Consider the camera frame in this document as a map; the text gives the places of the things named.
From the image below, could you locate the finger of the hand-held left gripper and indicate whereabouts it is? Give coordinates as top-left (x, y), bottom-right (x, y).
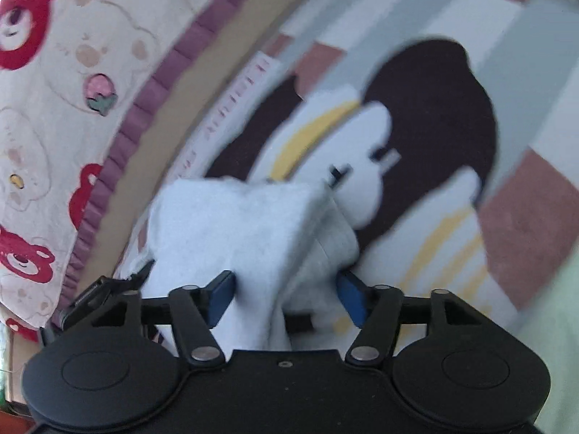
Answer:
top-left (40, 259), bottom-right (155, 343)

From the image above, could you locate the bear printed bed sheet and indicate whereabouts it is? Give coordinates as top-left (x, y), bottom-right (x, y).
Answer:
top-left (0, 0), bottom-right (272, 332)

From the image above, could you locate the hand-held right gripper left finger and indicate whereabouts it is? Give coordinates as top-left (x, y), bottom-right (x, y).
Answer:
top-left (90, 269), bottom-right (237, 368)

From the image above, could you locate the white fleece garment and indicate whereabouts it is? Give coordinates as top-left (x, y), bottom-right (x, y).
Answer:
top-left (129, 176), bottom-right (363, 353)

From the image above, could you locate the light green cloth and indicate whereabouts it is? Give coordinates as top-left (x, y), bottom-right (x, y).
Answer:
top-left (520, 253), bottom-right (579, 434)

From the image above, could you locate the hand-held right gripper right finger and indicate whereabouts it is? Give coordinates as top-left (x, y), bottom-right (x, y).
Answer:
top-left (336, 270), bottom-right (488, 368)

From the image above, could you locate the cartoon printed rug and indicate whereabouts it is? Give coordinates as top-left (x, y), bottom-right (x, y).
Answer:
top-left (113, 0), bottom-right (579, 353)

